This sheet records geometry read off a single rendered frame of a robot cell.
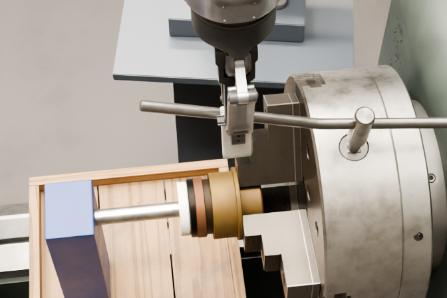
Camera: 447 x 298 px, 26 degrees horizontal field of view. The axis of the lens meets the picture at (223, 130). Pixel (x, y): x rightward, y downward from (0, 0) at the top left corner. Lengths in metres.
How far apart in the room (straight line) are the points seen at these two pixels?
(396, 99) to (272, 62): 0.66
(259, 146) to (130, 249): 0.33
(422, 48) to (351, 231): 0.26
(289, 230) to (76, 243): 0.26
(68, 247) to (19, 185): 1.35
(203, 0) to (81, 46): 2.01
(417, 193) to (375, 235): 0.07
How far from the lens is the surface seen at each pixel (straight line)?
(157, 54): 1.79
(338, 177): 1.09
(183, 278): 1.40
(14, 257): 1.47
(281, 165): 1.20
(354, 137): 1.05
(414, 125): 1.05
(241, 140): 0.97
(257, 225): 1.19
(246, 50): 0.84
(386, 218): 1.10
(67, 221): 1.20
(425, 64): 1.21
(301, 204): 1.27
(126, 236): 1.44
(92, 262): 1.25
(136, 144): 2.58
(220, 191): 1.19
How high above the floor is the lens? 2.15
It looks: 56 degrees down
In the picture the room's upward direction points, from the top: straight up
